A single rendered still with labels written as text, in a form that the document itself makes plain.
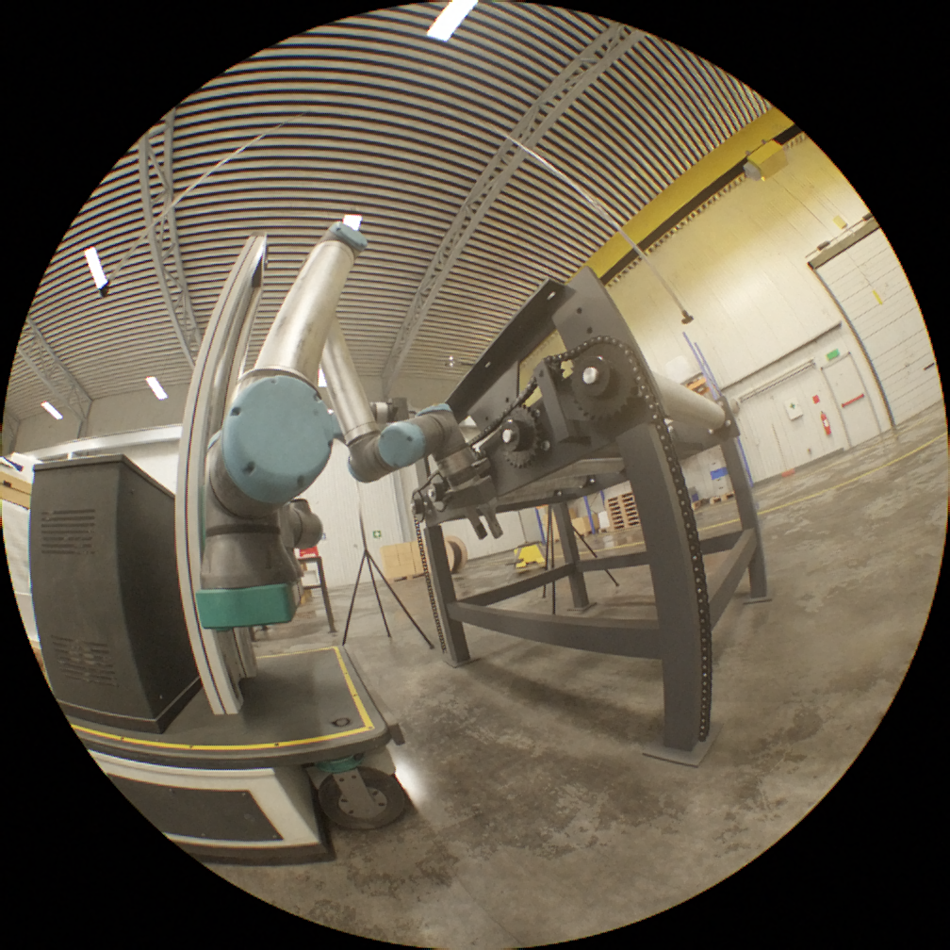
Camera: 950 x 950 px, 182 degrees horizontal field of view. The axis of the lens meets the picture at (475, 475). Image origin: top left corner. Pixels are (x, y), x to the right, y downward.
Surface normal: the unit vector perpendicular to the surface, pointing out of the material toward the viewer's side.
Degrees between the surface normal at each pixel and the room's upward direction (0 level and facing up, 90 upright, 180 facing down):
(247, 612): 90
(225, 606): 90
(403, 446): 115
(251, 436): 95
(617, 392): 90
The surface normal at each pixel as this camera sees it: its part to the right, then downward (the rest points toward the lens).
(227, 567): 0.25, -0.59
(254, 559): 0.68, -0.61
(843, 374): -0.86, 0.07
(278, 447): 0.81, -0.22
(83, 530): 0.51, -0.30
